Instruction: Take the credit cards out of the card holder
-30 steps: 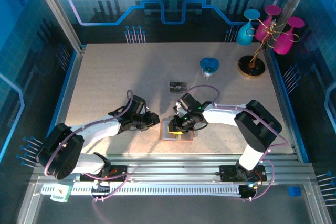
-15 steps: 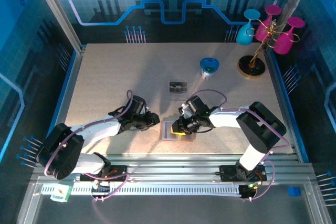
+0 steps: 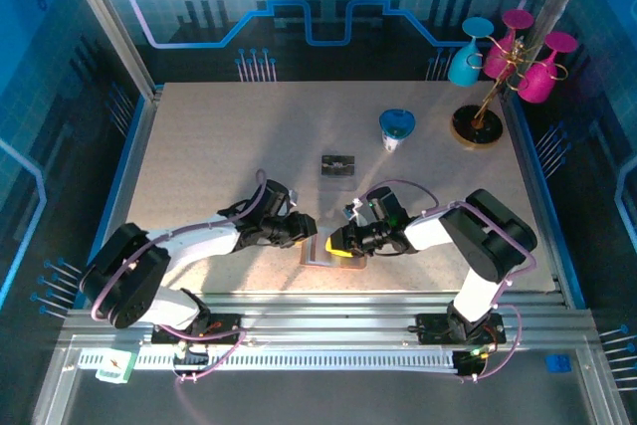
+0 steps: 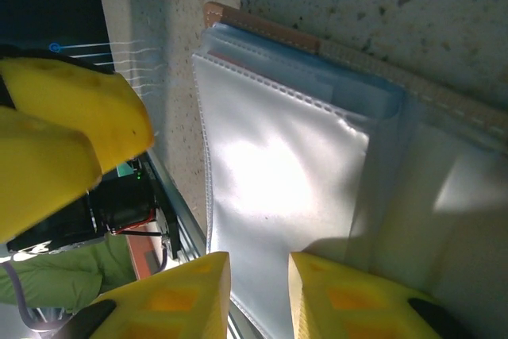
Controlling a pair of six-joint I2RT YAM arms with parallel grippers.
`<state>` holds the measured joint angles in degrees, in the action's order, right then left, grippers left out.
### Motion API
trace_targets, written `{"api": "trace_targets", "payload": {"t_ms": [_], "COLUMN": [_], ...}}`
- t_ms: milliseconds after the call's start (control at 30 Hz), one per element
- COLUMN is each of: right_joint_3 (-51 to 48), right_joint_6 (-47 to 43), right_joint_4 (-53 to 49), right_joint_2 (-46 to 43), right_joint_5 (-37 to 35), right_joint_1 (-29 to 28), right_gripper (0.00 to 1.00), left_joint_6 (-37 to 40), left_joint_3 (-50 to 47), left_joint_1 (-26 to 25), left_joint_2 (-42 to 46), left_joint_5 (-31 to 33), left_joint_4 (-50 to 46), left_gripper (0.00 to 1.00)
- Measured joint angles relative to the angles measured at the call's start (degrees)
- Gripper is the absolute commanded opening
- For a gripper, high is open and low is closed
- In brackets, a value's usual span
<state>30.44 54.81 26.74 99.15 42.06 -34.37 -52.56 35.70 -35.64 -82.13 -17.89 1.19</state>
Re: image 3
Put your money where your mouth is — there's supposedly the blue table edge strip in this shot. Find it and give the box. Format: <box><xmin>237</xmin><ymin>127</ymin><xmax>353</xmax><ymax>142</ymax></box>
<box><xmin>511</xmin><ymin>95</ymin><xmax>587</xmax><ymax>310</ymax></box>
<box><xmin>74</xmin><ymin>95</ymin><xmax>153</xmax><ymax>310</ymax></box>

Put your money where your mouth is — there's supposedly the small blue block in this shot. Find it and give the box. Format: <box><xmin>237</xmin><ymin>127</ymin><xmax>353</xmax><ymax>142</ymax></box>
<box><xmin>545</xmin><ymin>353</ymin><xmax>573</xmax><ymax>374</ymax></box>

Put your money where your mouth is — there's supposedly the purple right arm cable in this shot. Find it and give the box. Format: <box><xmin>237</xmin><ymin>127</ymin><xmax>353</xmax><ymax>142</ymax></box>
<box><xmin>360</xmin><ymin>179</ymin><xmax>539</xmax><ymax>384</ymax></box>

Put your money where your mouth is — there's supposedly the white cup with blue lid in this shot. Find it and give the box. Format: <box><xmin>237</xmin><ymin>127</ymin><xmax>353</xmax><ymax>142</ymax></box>
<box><xmin>378</xmin><ymin>108</ymin><xmax>416</xmax><ymax>154</ymax></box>

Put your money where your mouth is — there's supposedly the tan leather card holder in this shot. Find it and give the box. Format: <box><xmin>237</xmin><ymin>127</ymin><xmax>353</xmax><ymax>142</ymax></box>
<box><xmin>300</xmin><ymin>228</ymin><xmax>369</xmax><ymax>270</ymax></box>

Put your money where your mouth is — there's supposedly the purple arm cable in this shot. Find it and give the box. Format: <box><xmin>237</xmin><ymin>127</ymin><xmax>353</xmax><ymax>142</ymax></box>
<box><xmin>91</xmin><ymin>168</ymin><xmax>270</xmax><ymax>387</ymax></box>
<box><xmin>360</xmin><ymin>179</ymin><xmax>539</xmax><ymax>384</ymax></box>

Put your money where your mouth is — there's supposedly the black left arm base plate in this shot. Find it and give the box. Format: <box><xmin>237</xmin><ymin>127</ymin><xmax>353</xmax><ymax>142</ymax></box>
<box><xmin>150</xmin><ymin>313</ymin><xmax>245</xmax><ymax>346</ymax></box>

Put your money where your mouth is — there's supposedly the magenta wine glass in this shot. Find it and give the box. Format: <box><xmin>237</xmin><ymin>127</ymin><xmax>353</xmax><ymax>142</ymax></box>
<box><xmin>485</xmin><ymin>9</ymin><xmax>534</xmax><ymax>81</ymax></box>
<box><xmin>517</xmin><ymin>31</ymin><xmax>578</xmax><ymax>104</ymax></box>

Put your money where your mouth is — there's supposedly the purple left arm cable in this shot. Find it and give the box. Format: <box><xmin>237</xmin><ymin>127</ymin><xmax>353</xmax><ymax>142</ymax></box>
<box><xmin>91</xmin><ymin>168</ymin><xmax>270</xmax><ymax>387</ymax></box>

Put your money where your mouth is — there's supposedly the white slotted cable duct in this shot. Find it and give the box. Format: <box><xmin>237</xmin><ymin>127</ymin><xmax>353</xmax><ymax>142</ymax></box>
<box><xmin>79</xmin><ymin>349</ymin><xmax>457</xmax><ymax>372</ymax></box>

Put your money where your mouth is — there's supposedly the gold glass holder stand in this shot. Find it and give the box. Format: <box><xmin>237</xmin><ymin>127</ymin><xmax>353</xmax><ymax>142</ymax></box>
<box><xmin>450</xmin><ymin>34</ymin><xmax>569</xmax><ymax>151</ymax></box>

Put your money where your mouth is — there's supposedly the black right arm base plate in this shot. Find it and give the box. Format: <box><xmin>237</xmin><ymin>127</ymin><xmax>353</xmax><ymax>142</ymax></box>
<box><xmin>415</xmin><ymin>313</ymin><xmax>508</xmax><ymax>346</ymax></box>

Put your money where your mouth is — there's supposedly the cyan wine glass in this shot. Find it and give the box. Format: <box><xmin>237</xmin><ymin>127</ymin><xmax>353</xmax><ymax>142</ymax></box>
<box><xmin>447</xmin><ymin>16</ymin><xmax>495</xmax><ymax>88</ymax></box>

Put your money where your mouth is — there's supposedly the green and white tag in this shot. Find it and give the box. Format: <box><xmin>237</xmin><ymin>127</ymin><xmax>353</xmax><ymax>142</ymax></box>
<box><xmin>95</xmin><ymin>348</ymin><xmax>138</xmax><ymax>385</ymax></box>

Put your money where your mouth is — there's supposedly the aluminium rail beam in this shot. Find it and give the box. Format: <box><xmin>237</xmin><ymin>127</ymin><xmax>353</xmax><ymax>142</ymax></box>
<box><xmin>59</xmin><ymin>290</ymin><xmax>601</xmax><ymax>352</ymax></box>

